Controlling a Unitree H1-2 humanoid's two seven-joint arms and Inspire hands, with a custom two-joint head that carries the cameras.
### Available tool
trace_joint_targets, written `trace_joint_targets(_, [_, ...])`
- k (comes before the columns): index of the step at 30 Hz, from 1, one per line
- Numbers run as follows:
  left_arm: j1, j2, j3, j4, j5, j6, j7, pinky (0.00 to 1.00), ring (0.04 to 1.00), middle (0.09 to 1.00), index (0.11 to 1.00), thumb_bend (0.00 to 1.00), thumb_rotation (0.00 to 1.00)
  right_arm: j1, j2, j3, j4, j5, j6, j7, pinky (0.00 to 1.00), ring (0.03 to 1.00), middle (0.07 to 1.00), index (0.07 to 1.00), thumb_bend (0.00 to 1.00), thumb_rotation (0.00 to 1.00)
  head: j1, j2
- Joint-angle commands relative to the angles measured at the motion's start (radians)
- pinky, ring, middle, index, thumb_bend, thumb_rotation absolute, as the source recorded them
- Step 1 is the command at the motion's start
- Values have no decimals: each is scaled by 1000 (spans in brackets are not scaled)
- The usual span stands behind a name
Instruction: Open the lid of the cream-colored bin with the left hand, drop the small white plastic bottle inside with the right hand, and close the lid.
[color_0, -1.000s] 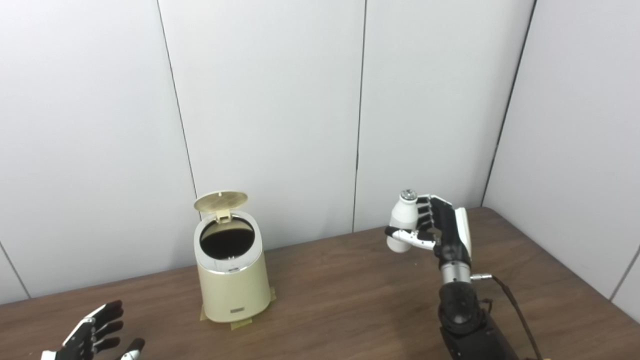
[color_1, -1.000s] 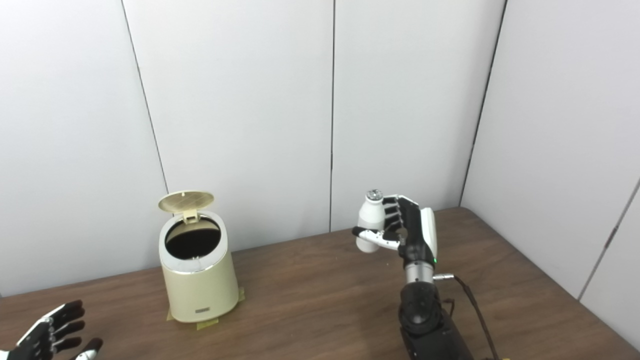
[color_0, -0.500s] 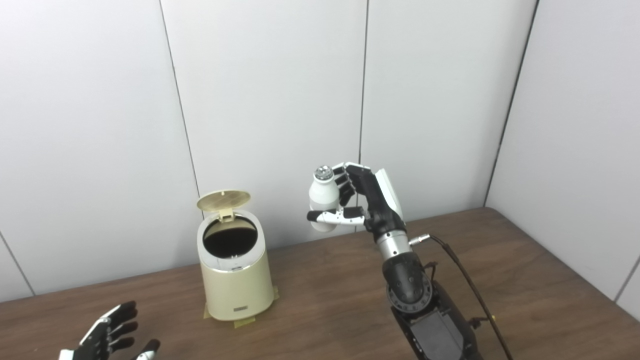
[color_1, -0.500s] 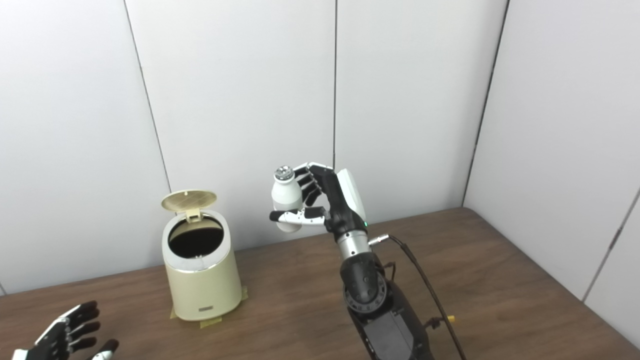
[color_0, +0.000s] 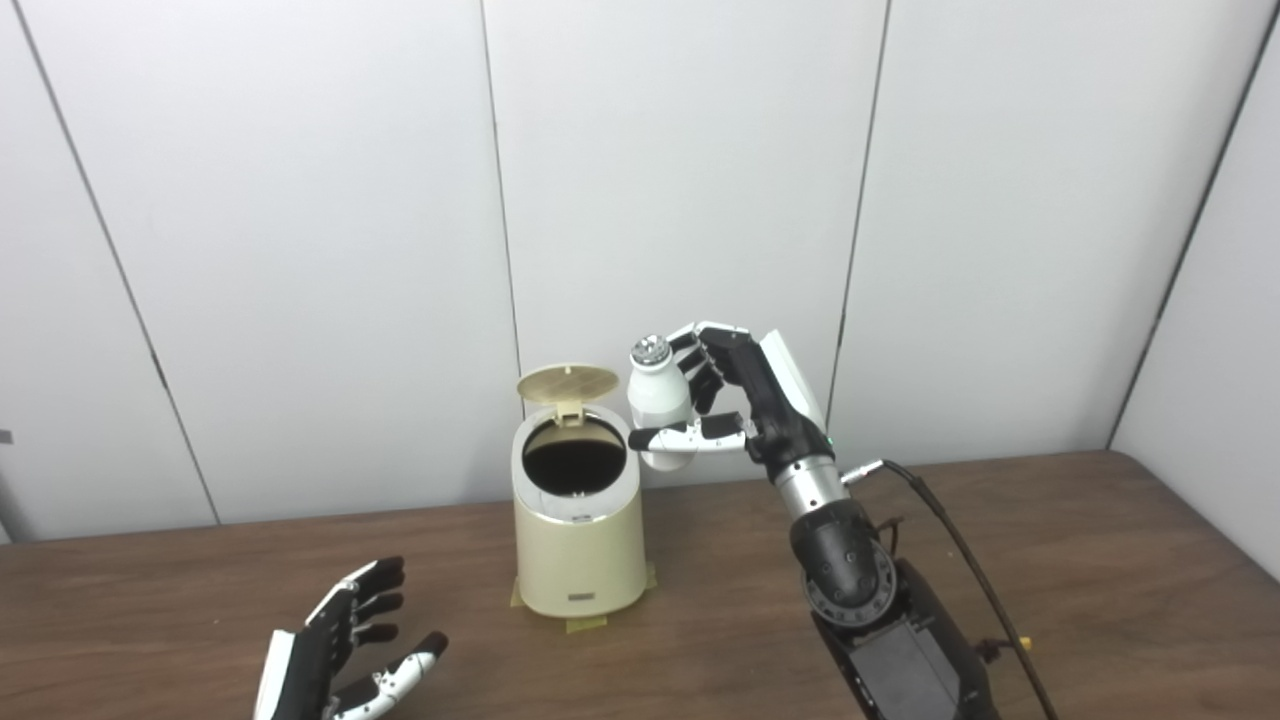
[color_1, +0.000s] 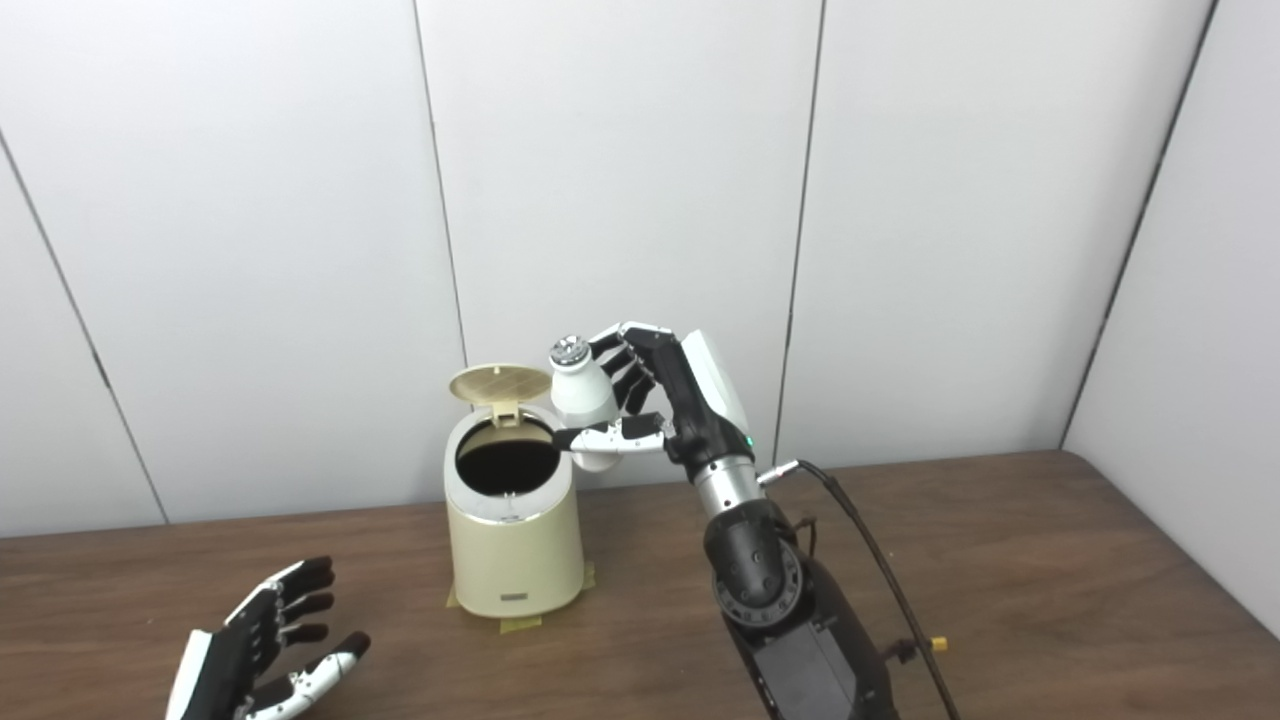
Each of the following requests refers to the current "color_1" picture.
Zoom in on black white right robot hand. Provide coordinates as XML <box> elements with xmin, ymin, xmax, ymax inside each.
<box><xmin>553</xmin><ymin>322</ymin><xmax>756</xmax><ymax>471</ymax></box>

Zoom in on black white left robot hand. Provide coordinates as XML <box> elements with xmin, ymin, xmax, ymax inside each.
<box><xmin>165</xmin><ymin>557</ymin><xmax>371</xmax><ymax>720</ymax></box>

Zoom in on small white plastic bottle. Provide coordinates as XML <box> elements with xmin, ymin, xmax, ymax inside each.
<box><xmin>548</xmin><ymin>336</ymin><xmax>621</xmax><ymax>473</ymax></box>

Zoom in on cream round bin lid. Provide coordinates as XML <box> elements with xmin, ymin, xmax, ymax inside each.
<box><xmin>448</xmin><ymin>363</ymin><xmax>554</xmax><ymax>429</ymax></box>

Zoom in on cream-colored bin body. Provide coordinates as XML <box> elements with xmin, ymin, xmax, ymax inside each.
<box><xmin>444</xmin><ymin>405</ymin><xmax>586</xmax><ymax>619</ymax></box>

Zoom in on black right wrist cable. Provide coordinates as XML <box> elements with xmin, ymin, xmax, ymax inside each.
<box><xmin>758</xmin><ymin>460</ymin><xmax>961</xmax><ymax>720</ymax></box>

